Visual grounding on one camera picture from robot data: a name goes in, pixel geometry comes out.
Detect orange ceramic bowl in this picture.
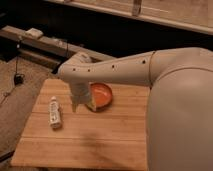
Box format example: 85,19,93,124
90,83,113,112

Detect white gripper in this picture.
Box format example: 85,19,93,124
69,83,97,113

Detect white plastic bottle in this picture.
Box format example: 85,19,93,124
49,96,62,129

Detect wooden board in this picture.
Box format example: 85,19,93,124
11,79,149,171

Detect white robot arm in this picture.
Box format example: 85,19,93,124
58,47,213,171

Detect white small box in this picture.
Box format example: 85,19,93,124
25,28,43,38

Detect long grey beam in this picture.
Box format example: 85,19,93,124
0,25,113,61

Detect black cable with plug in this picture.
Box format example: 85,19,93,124
0,34,26,105

